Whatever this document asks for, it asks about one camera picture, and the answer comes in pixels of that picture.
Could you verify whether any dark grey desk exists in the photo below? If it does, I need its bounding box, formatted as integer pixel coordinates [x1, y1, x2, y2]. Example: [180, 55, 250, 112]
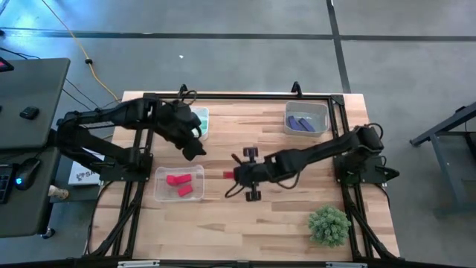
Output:
[0, 147, 60, 239]
[0, 57, 71, 150]

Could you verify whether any black metal table frame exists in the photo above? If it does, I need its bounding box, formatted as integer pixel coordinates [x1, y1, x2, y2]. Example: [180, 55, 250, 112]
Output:
[85, 91, 402, 261]

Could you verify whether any white plastic bin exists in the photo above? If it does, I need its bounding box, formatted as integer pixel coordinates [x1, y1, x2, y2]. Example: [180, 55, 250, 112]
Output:
[189, 106, 210, 141]

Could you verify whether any grey plastic bin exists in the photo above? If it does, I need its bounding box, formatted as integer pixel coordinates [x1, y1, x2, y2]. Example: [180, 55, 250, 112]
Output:
[284, 100, 331, 138]

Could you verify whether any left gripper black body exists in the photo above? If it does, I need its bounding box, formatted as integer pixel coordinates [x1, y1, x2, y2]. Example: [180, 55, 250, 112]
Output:
[155, 100, 205, 150]

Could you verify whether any black computer mouse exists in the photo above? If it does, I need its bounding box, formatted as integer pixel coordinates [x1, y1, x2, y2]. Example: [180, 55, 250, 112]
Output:
[14, 158, 42, 191]

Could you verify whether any black floor cable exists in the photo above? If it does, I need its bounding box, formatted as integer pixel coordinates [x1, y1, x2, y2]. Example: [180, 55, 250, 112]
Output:
[0, 46, 120, 112]

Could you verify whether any small black device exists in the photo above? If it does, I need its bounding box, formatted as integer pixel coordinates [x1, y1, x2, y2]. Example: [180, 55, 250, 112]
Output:
[19, 106, 41, 121]

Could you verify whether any yellow floor cable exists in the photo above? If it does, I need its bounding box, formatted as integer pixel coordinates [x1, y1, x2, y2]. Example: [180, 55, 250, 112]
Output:
[40, 0, 122, 103]

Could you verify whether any black side table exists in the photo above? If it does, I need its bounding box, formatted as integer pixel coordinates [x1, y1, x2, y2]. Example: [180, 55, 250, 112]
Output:
[410, 102, 476, 213]

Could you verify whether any clear plastic bin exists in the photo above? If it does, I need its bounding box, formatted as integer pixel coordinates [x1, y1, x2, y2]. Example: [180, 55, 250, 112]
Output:
[153, 165, 206, 203]

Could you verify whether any small beige object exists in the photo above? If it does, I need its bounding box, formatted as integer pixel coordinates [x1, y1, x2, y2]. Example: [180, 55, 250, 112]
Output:
[48, 185, 70, 200]

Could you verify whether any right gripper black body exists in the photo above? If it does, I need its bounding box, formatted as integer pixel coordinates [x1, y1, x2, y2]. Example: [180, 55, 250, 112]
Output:
[233, 147, 278, 203]

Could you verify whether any black keyboard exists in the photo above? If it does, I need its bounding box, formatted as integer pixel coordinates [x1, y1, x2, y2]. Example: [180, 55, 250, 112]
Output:
[0, 163, 14, 205]

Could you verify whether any small green artificial plant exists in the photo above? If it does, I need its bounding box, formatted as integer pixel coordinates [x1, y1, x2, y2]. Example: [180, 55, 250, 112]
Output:
[307, 204, 353, 249]

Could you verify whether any white printed box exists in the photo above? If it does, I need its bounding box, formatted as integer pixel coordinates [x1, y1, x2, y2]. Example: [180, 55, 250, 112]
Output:
[68, 161, 105, 186]

